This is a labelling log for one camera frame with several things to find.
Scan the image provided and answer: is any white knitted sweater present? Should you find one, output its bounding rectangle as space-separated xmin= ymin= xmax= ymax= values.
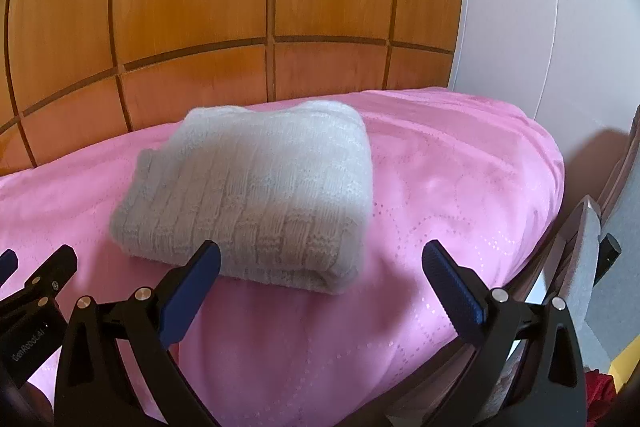
xmin=110 ymin=100 xmax=373 ymax=294

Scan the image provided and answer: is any red cloth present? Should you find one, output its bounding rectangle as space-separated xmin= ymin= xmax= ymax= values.
xmin=585 ymin=369 xmax=617 ymax=427

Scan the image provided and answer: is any pink quilted bedspread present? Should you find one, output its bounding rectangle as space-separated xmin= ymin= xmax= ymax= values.
xmin=1 ymin=89 xmax=564 ymax=426

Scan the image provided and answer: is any wooden panelled headboard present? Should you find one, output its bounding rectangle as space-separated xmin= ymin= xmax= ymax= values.
xmin=1 ymin=0 xmax=462 ymax=173

